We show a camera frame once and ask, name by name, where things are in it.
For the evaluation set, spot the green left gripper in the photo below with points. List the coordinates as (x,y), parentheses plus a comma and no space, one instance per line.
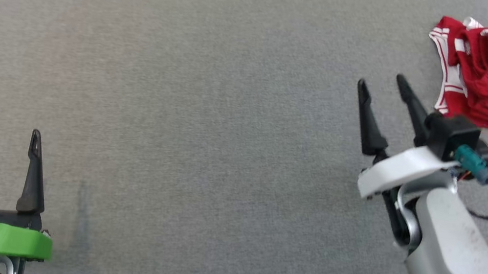
(13,242)

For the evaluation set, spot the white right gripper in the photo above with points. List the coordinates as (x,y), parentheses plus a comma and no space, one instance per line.
(402,171)

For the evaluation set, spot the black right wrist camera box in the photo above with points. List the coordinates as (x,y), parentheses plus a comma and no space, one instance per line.
(452,135)

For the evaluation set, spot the black round right gripper motor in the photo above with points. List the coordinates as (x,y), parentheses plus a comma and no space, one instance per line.
(484,152)

